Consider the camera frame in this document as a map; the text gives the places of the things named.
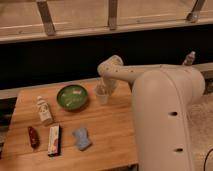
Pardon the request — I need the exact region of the translucent white cup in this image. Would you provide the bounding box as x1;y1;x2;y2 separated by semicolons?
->
95;85;109;105

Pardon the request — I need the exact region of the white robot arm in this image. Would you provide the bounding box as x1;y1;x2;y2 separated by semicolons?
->
97;55;205;171

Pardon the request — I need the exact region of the green ceramic bowl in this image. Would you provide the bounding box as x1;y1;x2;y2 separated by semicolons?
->
56;84;89;111

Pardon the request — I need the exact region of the light blue crumpled cloth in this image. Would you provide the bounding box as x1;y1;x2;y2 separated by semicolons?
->
72;127;92;151

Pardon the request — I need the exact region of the white patterned bottle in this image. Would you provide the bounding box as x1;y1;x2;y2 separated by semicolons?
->
36;96;53;126

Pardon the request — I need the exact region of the middle metal bracket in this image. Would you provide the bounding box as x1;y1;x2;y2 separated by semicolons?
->
108;0;118;30

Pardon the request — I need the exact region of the metal bracket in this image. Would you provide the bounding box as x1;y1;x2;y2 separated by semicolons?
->
186;0;206;23
36;0;56;36
108;0;118;30

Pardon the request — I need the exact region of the left metal bracket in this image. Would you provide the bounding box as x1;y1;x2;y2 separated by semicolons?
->
36;0;56;36

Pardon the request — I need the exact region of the right metal bracket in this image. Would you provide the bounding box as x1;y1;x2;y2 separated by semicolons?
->
186;0;206;23

